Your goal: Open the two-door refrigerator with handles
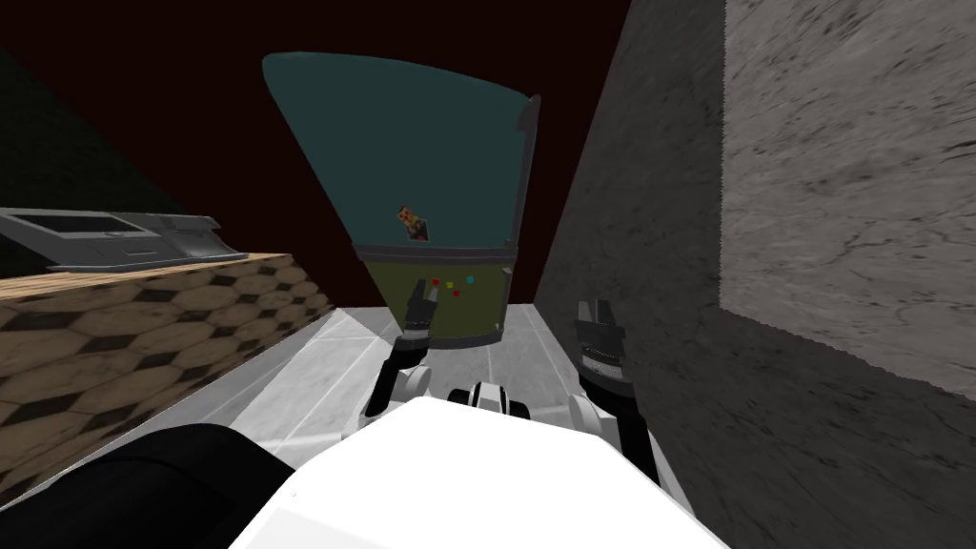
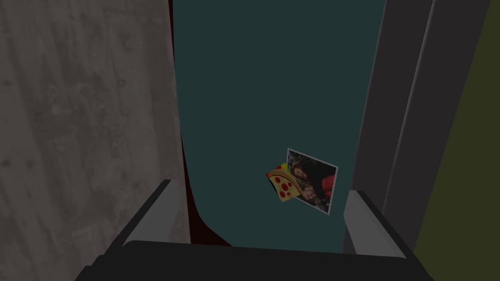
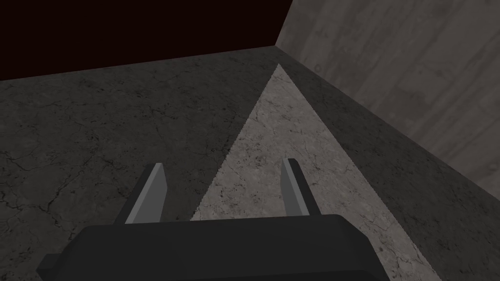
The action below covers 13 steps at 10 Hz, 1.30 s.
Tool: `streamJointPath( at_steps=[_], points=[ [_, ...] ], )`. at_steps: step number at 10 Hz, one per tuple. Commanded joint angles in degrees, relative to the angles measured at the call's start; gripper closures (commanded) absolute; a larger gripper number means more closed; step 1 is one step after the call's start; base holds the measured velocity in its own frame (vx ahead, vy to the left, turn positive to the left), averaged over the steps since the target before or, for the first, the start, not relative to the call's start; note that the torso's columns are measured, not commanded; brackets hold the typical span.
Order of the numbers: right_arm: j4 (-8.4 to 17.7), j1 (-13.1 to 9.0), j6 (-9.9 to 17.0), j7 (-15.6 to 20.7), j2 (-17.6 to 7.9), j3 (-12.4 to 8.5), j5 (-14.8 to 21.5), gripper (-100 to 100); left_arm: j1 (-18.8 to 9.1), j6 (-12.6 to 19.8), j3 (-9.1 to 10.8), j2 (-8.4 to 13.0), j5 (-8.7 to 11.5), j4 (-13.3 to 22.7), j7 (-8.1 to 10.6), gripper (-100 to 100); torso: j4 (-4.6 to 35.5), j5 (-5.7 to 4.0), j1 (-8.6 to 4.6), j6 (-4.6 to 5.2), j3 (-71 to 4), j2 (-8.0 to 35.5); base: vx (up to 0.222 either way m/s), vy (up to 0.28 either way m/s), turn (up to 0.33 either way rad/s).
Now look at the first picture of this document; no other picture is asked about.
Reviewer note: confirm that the olive refrigerator door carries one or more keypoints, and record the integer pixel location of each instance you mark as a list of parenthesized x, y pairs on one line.
[(465, 313)]

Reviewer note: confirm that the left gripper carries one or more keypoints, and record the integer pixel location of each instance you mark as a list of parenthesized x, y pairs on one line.
[(418, 320)]

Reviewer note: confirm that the teal refrigerator door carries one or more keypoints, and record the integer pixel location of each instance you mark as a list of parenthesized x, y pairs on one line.
[(412, 137)]

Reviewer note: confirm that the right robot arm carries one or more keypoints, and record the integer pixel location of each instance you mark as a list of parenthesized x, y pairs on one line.
[(621, 419)]

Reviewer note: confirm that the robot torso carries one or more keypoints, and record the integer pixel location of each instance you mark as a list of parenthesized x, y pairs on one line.
[(473, 488)]

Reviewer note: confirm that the two-tone refrigerator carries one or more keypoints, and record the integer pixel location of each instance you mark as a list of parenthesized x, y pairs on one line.
[(521, 200)]

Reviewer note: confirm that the grey microwave oven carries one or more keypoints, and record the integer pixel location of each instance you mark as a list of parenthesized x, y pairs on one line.
[(99, 236)]

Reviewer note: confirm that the hexagon patterned kitchen counter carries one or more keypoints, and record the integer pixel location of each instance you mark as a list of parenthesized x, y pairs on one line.
[(137, 335)]

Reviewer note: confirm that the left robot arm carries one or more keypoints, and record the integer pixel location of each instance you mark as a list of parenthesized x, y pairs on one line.
[(145, 496)]

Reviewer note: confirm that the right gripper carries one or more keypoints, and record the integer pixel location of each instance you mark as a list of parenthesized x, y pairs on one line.
[(601, 352)]

